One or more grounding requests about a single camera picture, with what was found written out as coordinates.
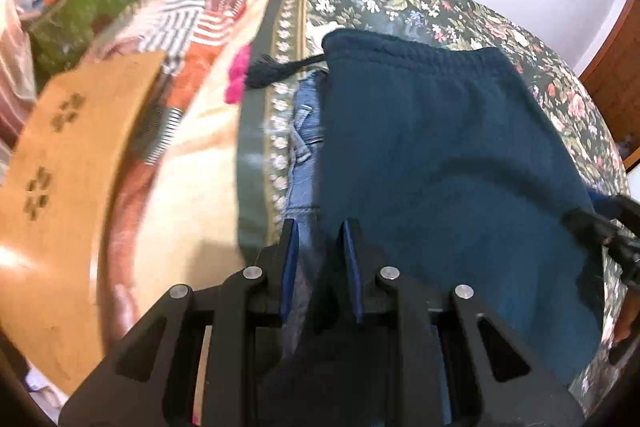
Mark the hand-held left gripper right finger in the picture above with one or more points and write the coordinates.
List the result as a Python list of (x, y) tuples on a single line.
[(351, 267)]

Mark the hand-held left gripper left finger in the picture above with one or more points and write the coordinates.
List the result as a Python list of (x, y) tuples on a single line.
[(290, 267)]

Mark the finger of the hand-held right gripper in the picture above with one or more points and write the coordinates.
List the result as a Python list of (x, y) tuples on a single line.
[(607, 204), (587, 224)]

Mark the dark teal sweatpants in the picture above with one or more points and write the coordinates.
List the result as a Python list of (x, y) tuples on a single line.
[(450, 177)]

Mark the cream fleece blanket pink flowers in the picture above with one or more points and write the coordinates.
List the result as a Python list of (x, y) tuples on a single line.
[(200, 187)]

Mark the brown wooden furniture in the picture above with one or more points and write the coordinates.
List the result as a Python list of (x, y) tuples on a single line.
[(615, 77)]

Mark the folded blue jeans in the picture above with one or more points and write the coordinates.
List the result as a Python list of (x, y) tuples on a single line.
[(305, 132)]

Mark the wooden lap tray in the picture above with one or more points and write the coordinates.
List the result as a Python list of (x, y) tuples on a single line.
[(60, 187)]

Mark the orange striped patterned cloth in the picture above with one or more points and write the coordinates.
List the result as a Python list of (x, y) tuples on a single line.
[(200, 32)]

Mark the green patterned bag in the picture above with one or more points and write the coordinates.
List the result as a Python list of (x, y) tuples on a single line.
[(80, 22)]

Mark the pink striped curtain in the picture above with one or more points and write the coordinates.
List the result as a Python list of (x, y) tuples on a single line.
[(15, 72)]

